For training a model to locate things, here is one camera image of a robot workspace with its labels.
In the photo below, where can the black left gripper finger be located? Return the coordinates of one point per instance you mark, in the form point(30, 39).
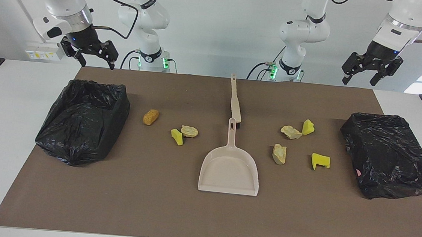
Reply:
point(378, 78)
point(349, 73)

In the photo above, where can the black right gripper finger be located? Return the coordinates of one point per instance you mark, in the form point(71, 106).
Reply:
point(80, 57)
point(112, 58)

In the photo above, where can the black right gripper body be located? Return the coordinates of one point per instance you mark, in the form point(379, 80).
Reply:
point(85, 39)

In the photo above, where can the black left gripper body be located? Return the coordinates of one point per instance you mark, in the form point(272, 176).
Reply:
point(379, 60)

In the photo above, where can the yellow green sponge wedge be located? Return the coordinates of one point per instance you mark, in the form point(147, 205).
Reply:
point(308, 128)

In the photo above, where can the brown oval bread roll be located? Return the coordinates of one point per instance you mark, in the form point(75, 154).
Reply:
point(151, 117)

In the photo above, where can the ridged golden pastry piece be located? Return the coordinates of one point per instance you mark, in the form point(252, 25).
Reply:
point(291, 132)

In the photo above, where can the notched yellow sponge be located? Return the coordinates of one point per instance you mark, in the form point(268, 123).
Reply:
point(319, 159)

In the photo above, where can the beige hand brush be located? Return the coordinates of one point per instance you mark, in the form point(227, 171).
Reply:
point(235, 105)

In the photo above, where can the beige plastic dustpan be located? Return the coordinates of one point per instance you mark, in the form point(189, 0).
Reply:
point(229, 172)

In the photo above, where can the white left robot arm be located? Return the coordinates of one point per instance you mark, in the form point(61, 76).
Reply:
point(300, 31)

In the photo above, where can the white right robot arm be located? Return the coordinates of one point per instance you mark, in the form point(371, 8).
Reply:
point(147, 15)

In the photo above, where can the black bag covered bin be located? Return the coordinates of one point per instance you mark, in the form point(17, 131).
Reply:
point(389, 155)

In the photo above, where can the open bin with black bag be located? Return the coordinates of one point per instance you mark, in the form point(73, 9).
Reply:
point(81, 138)

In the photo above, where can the small yellow green sponge piece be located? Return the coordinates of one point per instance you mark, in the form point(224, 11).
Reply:
point(177, 137)

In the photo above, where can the beige rock piece left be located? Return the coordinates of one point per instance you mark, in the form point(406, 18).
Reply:
point(189, 131)

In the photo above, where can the brown table mat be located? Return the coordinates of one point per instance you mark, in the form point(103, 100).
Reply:
point(151, 204)

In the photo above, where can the white wall power outlet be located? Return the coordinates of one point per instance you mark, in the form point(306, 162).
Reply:
point(44, 54)

